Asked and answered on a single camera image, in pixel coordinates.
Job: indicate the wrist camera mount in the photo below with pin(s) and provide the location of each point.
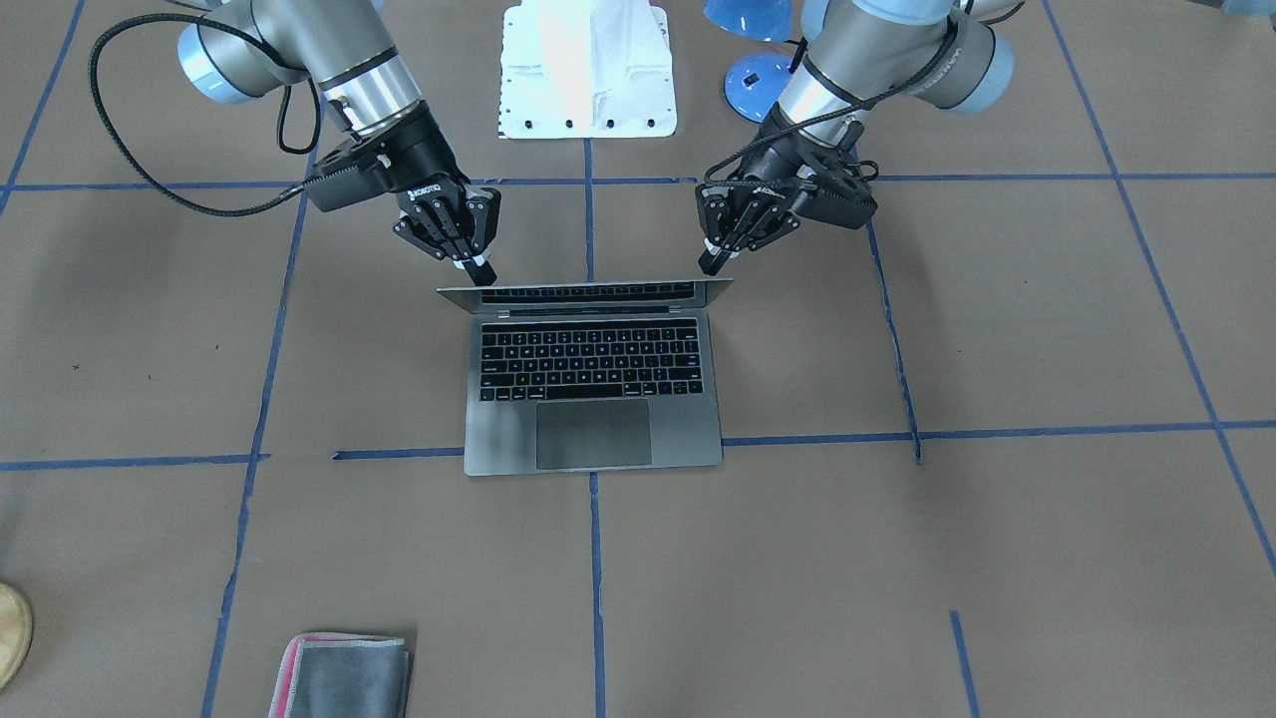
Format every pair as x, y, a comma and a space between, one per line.
356, 171
836, 190

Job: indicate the grey laptop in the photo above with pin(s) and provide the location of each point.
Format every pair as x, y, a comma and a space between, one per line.
571, 377

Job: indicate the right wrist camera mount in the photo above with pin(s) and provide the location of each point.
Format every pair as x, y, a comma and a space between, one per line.
356, 171

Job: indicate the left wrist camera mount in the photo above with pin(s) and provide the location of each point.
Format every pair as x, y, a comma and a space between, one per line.
836, 190

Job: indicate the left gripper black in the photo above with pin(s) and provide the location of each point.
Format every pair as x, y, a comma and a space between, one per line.
770, 170

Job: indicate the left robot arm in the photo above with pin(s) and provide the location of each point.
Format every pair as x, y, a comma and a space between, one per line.
857, 54

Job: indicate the grey and pink folded cloth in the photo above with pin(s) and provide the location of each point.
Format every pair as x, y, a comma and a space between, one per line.
334, 674

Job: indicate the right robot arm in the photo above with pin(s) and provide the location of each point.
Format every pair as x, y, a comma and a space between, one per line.
247, 48

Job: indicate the wooden mug tree stand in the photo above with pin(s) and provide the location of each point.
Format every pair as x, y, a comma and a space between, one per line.
17, 627

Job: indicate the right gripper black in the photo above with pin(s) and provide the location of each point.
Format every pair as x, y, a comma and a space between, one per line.
427, 163

